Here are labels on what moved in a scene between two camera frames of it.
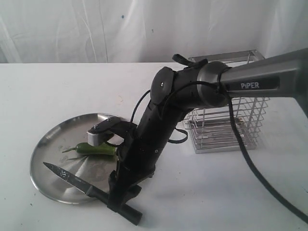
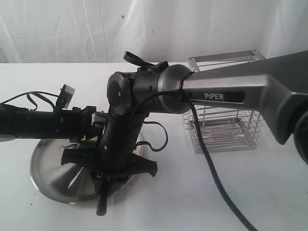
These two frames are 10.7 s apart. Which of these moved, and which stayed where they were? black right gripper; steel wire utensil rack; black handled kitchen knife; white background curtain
Moved: black right gripper; black handled kitchen knife
Stayed: white background curtain; steel wire utensil rack
